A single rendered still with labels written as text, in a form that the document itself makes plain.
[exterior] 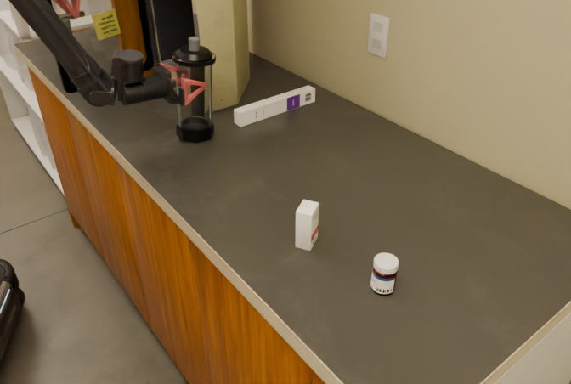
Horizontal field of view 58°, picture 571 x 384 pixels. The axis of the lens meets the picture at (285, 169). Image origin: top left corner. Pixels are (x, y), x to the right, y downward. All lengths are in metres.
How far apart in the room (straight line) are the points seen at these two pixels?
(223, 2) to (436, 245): 0.86
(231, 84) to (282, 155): 0.34
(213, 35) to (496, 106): 0.77
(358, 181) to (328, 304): 0.40
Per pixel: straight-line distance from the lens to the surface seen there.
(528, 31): 1.27
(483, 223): 1.18
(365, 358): 0.88
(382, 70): 1.55
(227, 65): 1.55
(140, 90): 1.29
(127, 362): 2.12
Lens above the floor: 1.63
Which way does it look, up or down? 33 degrees down
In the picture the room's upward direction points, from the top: straight up
